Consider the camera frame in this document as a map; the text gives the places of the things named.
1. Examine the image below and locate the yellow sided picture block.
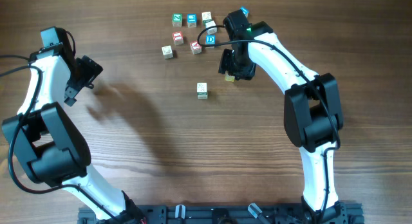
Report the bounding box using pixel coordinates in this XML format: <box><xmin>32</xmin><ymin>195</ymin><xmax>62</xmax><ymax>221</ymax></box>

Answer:
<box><xmin>225</xmin><ymin>73</ymin><xmax>235</xmax><ymax>82</ymax></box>

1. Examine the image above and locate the white block teal side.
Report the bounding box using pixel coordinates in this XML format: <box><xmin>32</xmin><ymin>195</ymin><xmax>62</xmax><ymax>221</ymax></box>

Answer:
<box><xmin>196</xmin><ymin>82</ymin><xmax>207</xmax><ymax>96</ymax></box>

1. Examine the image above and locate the wooden W block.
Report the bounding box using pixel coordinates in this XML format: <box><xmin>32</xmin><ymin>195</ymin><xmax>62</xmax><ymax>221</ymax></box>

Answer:
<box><xmin>198</xmin><ymin>93</ymin><xmax>208</xmax><ymax>100</ymax></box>

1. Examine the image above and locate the blue D block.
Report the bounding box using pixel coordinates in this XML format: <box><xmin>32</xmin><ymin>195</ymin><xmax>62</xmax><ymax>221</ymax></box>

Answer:
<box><xmin>205</xmin><ymin>35</ymin><xmax>216</xmax><ymax>48</ymax></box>

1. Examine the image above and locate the white block beside D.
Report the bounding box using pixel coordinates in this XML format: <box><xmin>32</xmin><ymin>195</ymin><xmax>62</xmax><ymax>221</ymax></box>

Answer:
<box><xmin>205</xmin><ymin>21</ymin><xmax>217</xmax><ymax>35</ymax></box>

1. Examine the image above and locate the red A block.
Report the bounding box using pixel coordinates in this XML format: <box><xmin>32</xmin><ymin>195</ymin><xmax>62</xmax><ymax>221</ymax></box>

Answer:
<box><xmin>189</xmin><ymin>41</ymin><xmax>202</xmax><ymax>55</ymax></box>

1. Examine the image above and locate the blue block far right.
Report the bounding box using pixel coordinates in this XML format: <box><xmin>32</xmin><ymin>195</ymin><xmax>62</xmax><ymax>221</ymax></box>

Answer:
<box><xmin>240</xmin><ymin>6</ymin><xmax>249</xmax><ymax>17</ymax></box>

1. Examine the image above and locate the plain block green side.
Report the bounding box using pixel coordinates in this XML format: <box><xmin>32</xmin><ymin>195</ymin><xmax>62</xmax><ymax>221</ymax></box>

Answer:
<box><xmin>201</xmin><ymin>12</ymin><xmax>212</xmax><ymax>26</ymax></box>

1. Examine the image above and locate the blue top block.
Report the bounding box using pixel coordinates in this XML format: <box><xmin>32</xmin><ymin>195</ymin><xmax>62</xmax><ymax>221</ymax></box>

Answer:
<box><xmin>187</xmin><ymin>14</ymin><xmax>197</xmax><ymax>28</ymax></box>

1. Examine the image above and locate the red top block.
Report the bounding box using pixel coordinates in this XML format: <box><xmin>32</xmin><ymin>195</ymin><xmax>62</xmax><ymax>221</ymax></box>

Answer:
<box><xmin>172</xmin><ymin>32</ymin><xmax>184</xmax><ymax>46</ymax></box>

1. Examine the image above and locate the plain block red side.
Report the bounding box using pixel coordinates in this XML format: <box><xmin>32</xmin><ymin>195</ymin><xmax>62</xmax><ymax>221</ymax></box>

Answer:
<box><xmin>162</xmin><ymin>45</ymin><xmax>174</xmax><ymax>59</ymax></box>

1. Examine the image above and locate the green N block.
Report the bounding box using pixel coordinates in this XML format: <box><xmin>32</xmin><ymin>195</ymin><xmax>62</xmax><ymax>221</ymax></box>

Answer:
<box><xmin>172</xmin><ymin>13</ymin><xmax>183</xmax><ymax>27</ymax></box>

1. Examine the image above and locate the right camera cable black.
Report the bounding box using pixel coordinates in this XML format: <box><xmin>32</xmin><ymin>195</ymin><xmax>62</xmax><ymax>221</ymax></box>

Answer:
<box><xmin>196</xmin><ymin>24</ymin><xmax>341</xmax><ymax>224</ymax></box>

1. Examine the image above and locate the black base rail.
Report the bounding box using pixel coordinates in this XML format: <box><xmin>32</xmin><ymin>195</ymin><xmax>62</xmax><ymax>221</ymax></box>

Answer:
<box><xmin>77</xmin><ymin>203</ymin><xmax>365</xmax><ymax>224</ymax></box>

